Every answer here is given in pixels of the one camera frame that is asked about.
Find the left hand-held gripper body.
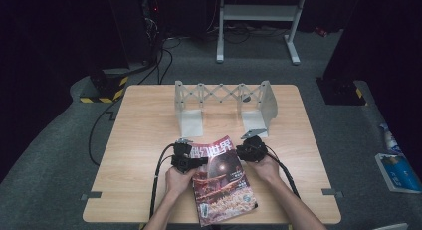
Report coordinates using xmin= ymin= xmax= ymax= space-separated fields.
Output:
xmin=170 ymin=137 xmax=201 ymax=175

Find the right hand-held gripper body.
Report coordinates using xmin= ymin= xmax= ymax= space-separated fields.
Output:
xmin=239 ymin=127 xmax=270 ymax=164

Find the expandable grey metal book rack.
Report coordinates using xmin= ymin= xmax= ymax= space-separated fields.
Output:
xmin=173 ymin=80 xmax=279 ymax=139

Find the red illustrated magazine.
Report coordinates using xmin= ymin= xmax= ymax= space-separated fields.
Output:
xmin=191 ymin=134 xmax=260 ymax=228

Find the person's right hand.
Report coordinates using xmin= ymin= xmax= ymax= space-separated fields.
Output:
xmin=246 ymin=155 xmax=282 ymax=185

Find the person's left hand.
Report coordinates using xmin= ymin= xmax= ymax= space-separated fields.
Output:
xmin=164 ymin=165 xmax=198 ymax=198

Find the black box with hazard stripes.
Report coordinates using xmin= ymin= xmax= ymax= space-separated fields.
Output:
xmin=315 ymin=77 xmax=368 ymax=107
xmin=79 ymin=68 xmax=130 ymax=105

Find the dark equipment rack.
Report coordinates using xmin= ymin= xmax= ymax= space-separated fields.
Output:
xmin=138 ymin=0 xmax=167 ymax=67

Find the blue and white packet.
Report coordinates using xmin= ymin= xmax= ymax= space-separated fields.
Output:
xmin=378 ymin=122 xmax=403 ymax=155

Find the white metal stand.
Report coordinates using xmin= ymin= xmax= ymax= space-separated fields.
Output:
xmin=216 ymin=0 xmax=309 ymax=66

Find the blue white package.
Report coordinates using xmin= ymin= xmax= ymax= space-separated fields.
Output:
xmin=374 ymin=152 xmax=422 ymax=195

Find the white flat object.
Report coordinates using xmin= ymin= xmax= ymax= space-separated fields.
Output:
xmin=371 ymin=222 xmax=410 ymax=230

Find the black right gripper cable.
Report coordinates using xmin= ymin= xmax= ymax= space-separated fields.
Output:
xmin=264 ymin=144 xmax=302 ymax=200

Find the grey table bracket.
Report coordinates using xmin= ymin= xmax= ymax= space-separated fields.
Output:
xmin=321 ymin=188 xmax=344 ymax=200
xmin=80 ymin=191 xmax=104 ymax=202

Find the long black floor cable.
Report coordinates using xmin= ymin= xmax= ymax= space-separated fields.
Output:
xmin=87 ymin=98 xmax=123 ymax=167

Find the bundle of black floor cables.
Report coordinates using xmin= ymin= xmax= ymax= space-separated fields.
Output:
xmin=136 ymin=37 xmax=183 ymax=86

